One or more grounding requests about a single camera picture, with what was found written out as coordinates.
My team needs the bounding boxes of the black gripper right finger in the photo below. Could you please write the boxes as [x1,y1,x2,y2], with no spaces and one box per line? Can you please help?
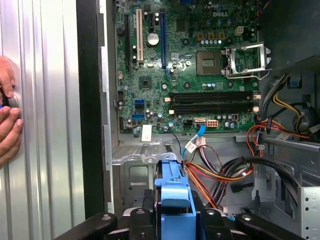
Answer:
[191,190,307,240]

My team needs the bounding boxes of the blue SATA data wire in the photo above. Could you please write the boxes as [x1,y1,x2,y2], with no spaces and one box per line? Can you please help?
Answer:
[181,123,207,161]

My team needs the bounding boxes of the thin wire locking lever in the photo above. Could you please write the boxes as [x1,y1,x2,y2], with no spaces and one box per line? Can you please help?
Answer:
[226,69,273,81]

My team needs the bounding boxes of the silver coin cell battery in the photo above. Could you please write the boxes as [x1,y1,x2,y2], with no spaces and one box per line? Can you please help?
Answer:
[146,32,160,47]

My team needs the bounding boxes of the square CPU socket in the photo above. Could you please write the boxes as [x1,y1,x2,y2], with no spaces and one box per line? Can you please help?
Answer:
[195,50,223,76]

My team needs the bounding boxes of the blue expansion slot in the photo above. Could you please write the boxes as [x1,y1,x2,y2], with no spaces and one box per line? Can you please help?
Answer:
[160,10,168,70]

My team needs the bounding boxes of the red orange yellow power wires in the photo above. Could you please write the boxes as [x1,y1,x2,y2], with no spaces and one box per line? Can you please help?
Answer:
[184,119,312,210]

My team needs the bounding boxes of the person's right hand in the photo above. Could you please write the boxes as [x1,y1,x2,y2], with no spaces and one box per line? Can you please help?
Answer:
[0,55,25,168]

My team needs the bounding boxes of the hard disk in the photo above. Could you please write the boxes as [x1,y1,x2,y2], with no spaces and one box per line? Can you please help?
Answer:
[152,152,198,240]

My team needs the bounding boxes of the grey metal drive cage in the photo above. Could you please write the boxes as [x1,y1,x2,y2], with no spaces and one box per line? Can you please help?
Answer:
[259,136,320,240]

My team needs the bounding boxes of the round black tool blue ring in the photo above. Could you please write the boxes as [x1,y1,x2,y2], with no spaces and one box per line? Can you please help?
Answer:
[0,86,23,111]

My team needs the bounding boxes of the green motherboard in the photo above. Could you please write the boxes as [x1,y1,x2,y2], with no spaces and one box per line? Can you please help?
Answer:
[115,0,262,134]

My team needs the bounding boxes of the small black chipset chip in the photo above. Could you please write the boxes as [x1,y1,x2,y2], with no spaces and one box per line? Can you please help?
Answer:
[138,76,153,90]

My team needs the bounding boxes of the thin wire bundle white plug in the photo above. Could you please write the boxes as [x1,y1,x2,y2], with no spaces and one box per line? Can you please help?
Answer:
[196,136,227,181]

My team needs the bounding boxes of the small blue release tab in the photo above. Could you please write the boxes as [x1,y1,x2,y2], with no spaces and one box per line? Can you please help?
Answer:
[289,75,303,89]

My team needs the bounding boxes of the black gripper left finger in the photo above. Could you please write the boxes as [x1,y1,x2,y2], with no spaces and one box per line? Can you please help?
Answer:
[53,188,159,240]

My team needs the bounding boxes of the white expansion slot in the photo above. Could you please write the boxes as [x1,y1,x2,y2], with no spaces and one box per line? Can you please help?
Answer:
[135,8,144,64]

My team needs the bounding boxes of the thick black cable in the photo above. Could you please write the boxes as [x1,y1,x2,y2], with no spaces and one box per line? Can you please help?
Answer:
[219,156,301,201]

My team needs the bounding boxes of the yellow black power wires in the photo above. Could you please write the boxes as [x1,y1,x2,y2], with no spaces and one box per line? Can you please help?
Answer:
[271,91,317,137]

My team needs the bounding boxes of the black open PC case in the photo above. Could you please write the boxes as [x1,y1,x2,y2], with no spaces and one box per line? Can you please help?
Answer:
[76,0,320,240]

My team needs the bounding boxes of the grey power supply unit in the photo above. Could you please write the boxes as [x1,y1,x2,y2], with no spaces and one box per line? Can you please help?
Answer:
[258,0,320,76]

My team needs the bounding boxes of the white paper sticker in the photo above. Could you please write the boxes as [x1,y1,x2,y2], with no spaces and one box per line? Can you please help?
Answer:
[141,124,153,142]

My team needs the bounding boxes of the metal CPU socket cover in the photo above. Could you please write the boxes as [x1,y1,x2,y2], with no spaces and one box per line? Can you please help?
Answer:
[221,41,273,79]

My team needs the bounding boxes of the long black expansion slot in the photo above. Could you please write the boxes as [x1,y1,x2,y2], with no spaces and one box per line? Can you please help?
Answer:
[124,13,132,73]

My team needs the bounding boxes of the grey perforated disk bay cage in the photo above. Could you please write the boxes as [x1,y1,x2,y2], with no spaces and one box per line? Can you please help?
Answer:
[111,143,253,240]

